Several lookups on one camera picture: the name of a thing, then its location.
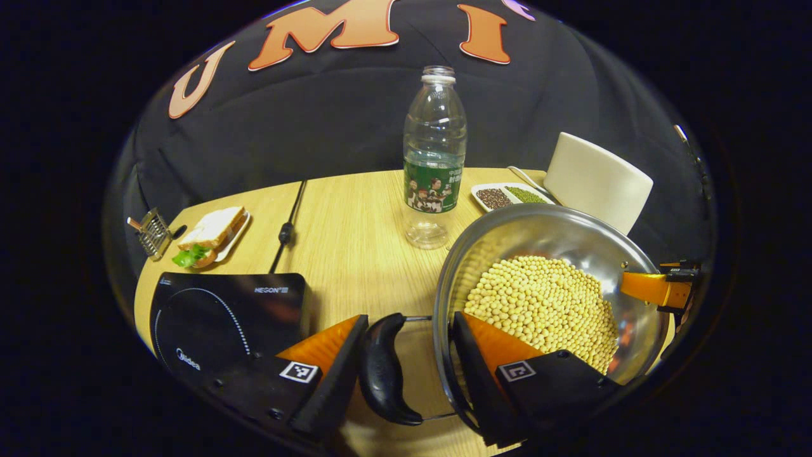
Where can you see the white toaster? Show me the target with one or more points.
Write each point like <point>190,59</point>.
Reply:
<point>596,181</point>

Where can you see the clear plastic water bottle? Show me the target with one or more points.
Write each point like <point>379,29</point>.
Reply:
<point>434,158</point>

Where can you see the sandwich with lettuce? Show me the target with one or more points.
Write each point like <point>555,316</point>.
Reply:
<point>209,231</point>

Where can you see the pile of yellow soybeans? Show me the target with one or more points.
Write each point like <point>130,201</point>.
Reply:
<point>545,304</point>

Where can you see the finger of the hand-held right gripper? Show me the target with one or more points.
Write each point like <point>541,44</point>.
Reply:
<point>644,287</point>

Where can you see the small white plate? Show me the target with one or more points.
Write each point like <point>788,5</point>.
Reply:
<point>238,235</point>

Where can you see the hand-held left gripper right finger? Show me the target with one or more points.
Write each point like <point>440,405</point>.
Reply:
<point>479,387</point>

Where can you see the white divided bean dish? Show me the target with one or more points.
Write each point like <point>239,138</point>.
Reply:
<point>501,197</point>

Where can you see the black backdrop cloth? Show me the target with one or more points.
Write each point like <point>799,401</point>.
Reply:
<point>330,127</point>

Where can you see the black induction cooktop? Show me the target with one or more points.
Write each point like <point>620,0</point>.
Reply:
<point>209,317</point>

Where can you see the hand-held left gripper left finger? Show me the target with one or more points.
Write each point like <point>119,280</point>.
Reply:
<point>339,387</point>

